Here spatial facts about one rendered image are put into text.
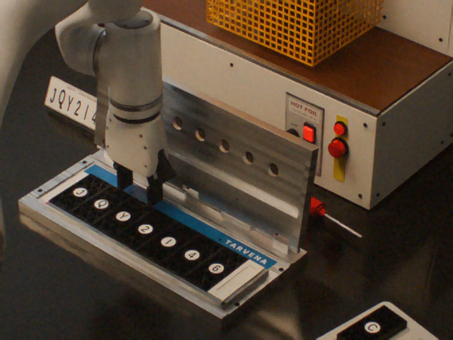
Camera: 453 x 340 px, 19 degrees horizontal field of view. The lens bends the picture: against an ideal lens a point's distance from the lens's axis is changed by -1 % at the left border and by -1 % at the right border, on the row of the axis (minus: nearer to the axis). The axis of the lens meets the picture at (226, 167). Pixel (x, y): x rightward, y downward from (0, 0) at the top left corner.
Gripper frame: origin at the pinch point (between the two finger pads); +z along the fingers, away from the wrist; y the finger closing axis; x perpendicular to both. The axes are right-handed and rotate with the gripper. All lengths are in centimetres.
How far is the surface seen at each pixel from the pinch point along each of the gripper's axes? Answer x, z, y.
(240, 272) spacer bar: -4.8, 1.1, 25.4
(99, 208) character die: -7.5, 0.9, -2.0
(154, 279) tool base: -13.8, 1.9, 15.8
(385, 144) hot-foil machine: 26.1, -8.0, 29.9
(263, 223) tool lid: 4.3, -1.3, 22.4
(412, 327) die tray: 4, 3, 51
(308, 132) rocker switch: 21.7, -7.2, 17.5
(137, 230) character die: -7.6, 1.0, 6.6
